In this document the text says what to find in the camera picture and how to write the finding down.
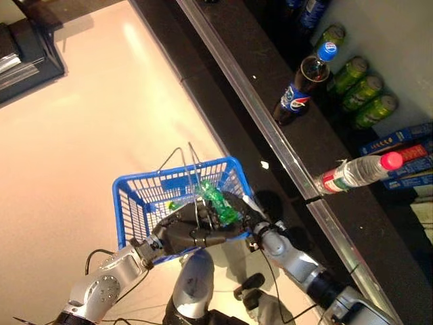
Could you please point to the silver left robot leg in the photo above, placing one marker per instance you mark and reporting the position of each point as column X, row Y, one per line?
column 193, row 284

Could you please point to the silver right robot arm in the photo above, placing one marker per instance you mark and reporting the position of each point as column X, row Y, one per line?
column 287, row 250

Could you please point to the dark robot torso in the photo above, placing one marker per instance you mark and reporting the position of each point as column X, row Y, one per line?
column 230, row 320

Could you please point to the black display stand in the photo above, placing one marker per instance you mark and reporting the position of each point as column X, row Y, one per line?
column 30, row 50

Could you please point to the blue box red panel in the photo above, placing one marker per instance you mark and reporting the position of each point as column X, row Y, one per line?
column 416, row 152

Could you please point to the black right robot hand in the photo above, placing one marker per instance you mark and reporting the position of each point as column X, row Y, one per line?
column 242, row 210

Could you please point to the white right hand back plate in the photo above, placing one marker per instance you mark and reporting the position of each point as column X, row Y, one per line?
column 252, row 204

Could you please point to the blue plastic shopping basket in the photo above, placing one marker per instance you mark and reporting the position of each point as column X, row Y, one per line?
column 116, row 196

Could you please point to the black shelf board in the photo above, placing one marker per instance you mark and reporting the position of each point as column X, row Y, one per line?
column 264, row 50
column 389, row 254

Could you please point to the clear plastic price rail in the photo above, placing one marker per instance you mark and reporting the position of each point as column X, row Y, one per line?
column 252, row 101
column 348, row 257

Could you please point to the clear water bottle red label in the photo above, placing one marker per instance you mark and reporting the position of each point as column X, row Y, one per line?
column 355, row 174

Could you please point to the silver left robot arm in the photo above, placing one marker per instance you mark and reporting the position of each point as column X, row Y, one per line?
column 108, row 281

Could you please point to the blue box yellow print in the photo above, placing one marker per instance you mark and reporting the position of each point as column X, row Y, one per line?
column 389, row 144

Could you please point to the small white paper scrap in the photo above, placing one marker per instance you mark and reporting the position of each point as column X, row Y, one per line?
column 264, row 165

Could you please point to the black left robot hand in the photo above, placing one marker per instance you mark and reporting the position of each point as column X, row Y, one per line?
column 182, row 233

